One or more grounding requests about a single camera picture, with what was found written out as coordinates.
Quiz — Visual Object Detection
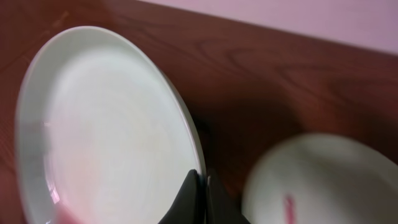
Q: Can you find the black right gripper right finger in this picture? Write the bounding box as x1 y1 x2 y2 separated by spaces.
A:
206 174 249 224

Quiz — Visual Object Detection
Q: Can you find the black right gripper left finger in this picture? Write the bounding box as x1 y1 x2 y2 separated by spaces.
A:
159 169 205 224

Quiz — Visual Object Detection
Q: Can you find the light green plate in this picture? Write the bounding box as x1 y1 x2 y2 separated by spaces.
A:
15 26 206 223
242 134 397 224

